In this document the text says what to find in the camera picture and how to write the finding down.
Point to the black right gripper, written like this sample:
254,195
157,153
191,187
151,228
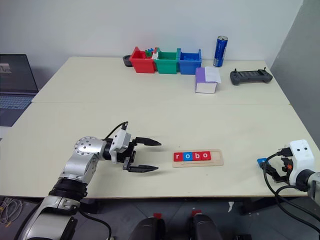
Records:
285,172

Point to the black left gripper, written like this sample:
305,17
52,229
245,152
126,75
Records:
127,155

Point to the blue letter block t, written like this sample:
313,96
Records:
261,162

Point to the red letter block b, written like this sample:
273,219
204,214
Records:
197,156

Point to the red letter block o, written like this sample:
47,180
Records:
206,155

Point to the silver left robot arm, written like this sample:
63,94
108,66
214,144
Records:
80,163

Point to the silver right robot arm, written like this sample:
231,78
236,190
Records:
308,181

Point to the red letter block r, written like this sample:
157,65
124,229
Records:
178,157

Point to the blue letter block o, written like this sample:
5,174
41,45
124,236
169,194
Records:
187,156

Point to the wooden letter tray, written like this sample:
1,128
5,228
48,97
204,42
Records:
216,160

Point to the white paper scrap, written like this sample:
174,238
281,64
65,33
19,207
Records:
230,206

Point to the red tag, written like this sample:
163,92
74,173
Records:
196,213
157,215

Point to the dark rounded shape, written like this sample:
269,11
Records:
206,227
147,228

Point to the red plastic bin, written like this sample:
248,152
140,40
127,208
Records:
142,65

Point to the green plastic bin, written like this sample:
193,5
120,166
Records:
166,66

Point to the purple and white box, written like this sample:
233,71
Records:
202,83

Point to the black round holder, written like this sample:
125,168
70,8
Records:
126,61

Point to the blue plastic bin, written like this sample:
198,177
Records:
190,66

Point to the grey handheld controller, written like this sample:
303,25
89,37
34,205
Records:
251,76

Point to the white toy piece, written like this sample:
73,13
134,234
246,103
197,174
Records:
155,55

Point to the green toy brick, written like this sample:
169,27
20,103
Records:
148,53

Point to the white paper slip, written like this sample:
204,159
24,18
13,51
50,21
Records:
213,74

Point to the blue toy brick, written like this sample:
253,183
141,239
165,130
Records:
150,49

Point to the blue drink can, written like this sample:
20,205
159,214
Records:
220,51

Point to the dark grey laptop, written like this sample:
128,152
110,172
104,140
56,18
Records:
15,80

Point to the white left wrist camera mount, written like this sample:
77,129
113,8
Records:
121,142

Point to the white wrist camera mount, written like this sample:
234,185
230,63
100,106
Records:
301,155
121,142

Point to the black table frame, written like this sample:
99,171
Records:
262,205

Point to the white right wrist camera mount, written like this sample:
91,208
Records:
301,155

